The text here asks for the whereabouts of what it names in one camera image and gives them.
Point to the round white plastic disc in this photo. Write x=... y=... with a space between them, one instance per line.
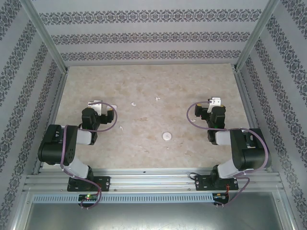
x=166 y=136

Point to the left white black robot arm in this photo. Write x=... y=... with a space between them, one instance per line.
x=55 y=143

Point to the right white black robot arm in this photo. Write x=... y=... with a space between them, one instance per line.
x=251 y=153

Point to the small controller board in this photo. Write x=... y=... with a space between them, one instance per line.
x=220 y=196

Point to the controller board with green light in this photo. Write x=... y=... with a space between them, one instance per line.
x=88 y=197

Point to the grey sheet metal panel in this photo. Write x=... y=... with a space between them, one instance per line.
x=153 y=215

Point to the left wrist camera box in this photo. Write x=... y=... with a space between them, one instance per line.
x=94 y=105

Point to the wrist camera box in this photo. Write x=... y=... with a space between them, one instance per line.
x=94 y=105
x=214 y=100

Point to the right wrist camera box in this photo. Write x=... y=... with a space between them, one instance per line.
x=214 y=100

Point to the right aluminium side rail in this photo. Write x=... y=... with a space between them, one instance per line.
x=248 y=107

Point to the aluminium side rail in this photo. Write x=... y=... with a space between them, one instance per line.
x=248 y=107
x=57 y=103

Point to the left aluminium side rail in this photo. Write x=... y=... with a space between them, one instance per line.
x=57 y=103

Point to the left black mount plate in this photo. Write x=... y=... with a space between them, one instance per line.
x=104 y=183

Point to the black mount plate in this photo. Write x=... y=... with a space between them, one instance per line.
x=104 y=183
x=200 y=183

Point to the right black mount plate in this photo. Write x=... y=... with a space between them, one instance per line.
x=200 y=183

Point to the right aluminium frame post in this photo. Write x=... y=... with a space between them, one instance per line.
x=256 y=36

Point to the aluminium frame post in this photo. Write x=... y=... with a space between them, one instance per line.
x=256 y=36
x=45 y=36

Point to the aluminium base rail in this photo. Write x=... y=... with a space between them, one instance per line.
x=153 y=179

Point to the left aluminium frame post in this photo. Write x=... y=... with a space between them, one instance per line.
x=45 y=36

